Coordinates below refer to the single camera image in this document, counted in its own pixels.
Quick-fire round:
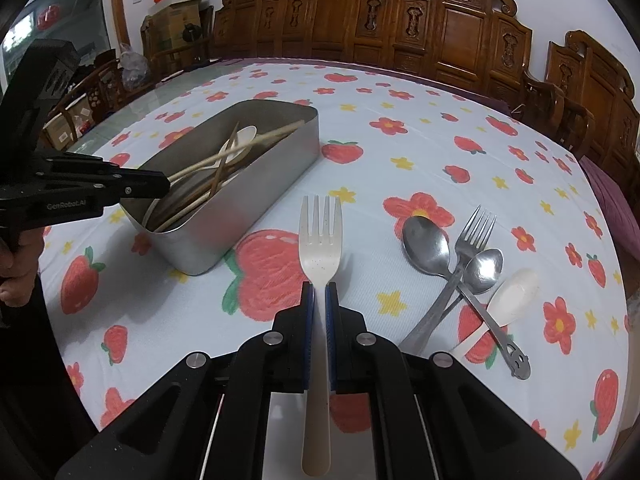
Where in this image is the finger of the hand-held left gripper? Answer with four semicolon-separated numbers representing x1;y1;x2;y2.
40;152;172;211

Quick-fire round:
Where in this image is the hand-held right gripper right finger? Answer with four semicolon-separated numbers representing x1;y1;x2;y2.
325;282;583;480

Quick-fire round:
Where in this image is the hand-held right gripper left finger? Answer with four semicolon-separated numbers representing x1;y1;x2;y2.
55;282;316;480

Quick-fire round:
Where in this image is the beige chopstick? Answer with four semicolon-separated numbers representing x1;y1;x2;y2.
220;119;307;157
152;172;243;234

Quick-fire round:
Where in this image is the cream plastic fork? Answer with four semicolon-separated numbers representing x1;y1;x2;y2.
298;194;344;477

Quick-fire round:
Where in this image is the brown wooden chopstick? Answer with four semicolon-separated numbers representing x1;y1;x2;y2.
216;140;240;166
210;121;241;198

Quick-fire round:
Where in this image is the rectangular metal box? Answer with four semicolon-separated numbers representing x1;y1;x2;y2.
120;100;321;277

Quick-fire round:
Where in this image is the person's left hand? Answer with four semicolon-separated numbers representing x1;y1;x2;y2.
0;232;45;307

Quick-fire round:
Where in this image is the open cardboard box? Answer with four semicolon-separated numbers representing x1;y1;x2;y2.
42;105;96;150

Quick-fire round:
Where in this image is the wooden chair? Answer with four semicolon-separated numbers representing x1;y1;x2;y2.
45;52;133;133

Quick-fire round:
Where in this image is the red door decoration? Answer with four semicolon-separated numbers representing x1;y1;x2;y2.
37;4;62;30

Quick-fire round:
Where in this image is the clear plastic bag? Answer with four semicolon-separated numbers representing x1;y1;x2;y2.
118;42;151;92

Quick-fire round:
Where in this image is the wooden framed glass door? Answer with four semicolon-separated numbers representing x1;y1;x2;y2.
0;0;132;68

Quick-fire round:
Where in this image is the large metal spoon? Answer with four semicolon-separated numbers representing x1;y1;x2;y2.
401;215;532;381

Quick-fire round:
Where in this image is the large cardboard box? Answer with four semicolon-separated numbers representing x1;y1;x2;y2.
141;4;213;57

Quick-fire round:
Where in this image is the small metal spoon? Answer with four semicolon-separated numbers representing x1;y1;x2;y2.
425;248;505;331

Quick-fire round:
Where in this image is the black fan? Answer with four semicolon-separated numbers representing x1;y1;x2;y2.
181;24;200;66

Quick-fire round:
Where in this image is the metal fork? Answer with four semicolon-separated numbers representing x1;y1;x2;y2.
397;204;497;353

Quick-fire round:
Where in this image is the strawberry print tablecloth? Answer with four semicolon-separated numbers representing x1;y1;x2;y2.
37;57;637;480

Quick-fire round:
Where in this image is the cream plastic spoon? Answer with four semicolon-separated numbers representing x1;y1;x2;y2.
447;268;542;356

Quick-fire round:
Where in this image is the carved wooden sofa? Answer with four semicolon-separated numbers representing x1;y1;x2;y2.
210;0;537;97

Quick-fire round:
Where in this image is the purple armchair cushion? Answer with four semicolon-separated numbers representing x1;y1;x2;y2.
582;157;640;257

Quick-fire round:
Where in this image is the carved wooden armchair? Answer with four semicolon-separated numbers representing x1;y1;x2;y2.
520;30;640;183

